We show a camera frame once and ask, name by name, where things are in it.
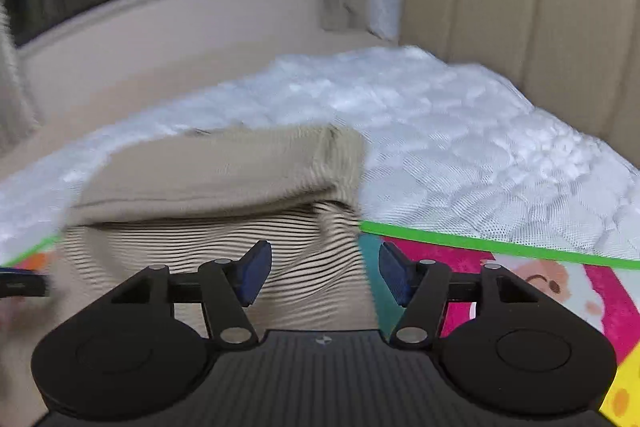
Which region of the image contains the beige striped knit garment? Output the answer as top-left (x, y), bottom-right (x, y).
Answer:
top-left (1, 124), bottom-right (378, 426)

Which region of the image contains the white quilted mattress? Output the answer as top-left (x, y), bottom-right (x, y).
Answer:
top-left (1, 46), bottom-right (639, 261)

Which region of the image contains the left beige curtain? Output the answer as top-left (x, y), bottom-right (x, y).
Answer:
top-left (0, 0), bottom-right (40, 156)

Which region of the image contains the colourful cartoon play mat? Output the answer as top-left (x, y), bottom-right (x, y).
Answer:
top-left (29, 237), bottom-right (627, 426)

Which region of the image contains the beige padded headboard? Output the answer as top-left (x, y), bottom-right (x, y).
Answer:
top-left (400, 0), bottom-right (639, 161)

